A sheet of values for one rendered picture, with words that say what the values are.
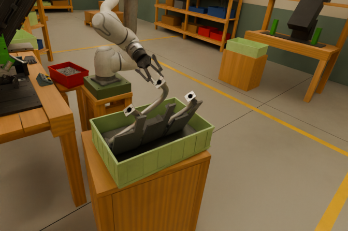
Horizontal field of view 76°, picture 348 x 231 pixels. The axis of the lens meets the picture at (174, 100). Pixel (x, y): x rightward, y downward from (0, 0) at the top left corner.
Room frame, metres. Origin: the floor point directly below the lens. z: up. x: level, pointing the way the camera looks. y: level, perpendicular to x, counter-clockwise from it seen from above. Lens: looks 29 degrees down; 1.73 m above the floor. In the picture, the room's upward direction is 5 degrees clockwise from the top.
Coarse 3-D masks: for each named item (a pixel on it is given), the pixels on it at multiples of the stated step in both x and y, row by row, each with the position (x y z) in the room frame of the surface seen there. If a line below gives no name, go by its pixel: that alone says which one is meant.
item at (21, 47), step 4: (12, 44) 1.76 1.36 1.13; (16, 44) 1.77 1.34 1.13; (20, 44) 1.78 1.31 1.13; (24, 44) 1.79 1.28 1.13; (28, 44) 1.80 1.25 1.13; (8, 48) 1.66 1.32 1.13; (12, 48) 1.66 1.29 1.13; (16, 48) 1.67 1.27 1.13; (20, 48) 1.68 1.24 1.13; (24, 48) 1.69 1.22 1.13; (28, 48) 1.71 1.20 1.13; (32, 48) 1.73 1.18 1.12; (8, 52) 1.62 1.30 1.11; (12, 52) 1.64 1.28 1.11; (16, 52) 1.66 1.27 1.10
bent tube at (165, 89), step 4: (156, 80) 0.98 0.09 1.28; (160, 80) 0.99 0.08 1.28; (164, 80) 0.97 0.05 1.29; (156, 84) 0.98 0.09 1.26; (160, 84) 0.96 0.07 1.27; (164, 84) 0.99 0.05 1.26; (164, 88) 1.00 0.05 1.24; (168, 88) 1.03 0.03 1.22; (164, 92) 1.03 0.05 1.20; (168, 92) 1.04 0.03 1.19; (160, 96) 1.05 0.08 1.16; (164, 96) 1.04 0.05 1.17; (156, 100) 1.04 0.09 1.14; (160, 100) 1.04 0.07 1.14; (152, 104) 1.03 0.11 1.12; (156, 104) 1.03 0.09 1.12; (148, 108) 1.01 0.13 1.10; (152, 108) 1.02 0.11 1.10; (144, 112) 1.00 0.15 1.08; (148, 112) 1.01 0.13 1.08
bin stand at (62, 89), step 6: (54, 84) 1.80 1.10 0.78; (60, 84) 1.76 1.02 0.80; (60, 90) 1.66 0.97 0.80; (66, 90) 1.68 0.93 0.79; (72, 90) 1.71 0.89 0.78; (78, 90) 2.01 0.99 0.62; (66, 96) 1.68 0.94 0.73; (78, 96) 2.00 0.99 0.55; (66, 102) 1.67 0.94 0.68; (78, 102) 2.00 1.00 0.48; (78, 108) 2.03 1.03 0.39; (84, 114) 2.02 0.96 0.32; (84, 120) 2.02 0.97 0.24; (84, 126) 2.01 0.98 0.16
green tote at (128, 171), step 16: (160, 112) 1.34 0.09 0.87; (176, 112) 1.39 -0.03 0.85; (96, 128) 0.98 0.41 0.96; (112, 128) 1.13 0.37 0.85; (208, 128) 1.08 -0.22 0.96; (96, 144) 0.99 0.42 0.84; (176, 144) 0.94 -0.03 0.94; (192, 144) 1.01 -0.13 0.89; (208, 144) 1.09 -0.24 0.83; (112, 160) 0.78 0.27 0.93; (128, 160) 0.77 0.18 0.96; (144, 160) 0.82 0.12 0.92; (160, 160) 0.88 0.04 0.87; (176, 160) 0.94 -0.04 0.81; (112, 176) 0.79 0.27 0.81; (128, 176) 0.77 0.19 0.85; (144, 176) 0.82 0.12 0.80
